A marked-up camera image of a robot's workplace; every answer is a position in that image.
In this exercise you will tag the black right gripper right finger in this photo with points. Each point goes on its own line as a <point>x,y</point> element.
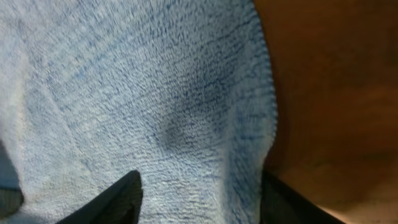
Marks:
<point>280,204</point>

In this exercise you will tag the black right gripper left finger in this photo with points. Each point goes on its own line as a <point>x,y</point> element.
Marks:
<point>119,204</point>

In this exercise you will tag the blue microfiber cloth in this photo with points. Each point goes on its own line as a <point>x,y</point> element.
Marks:
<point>180,91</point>

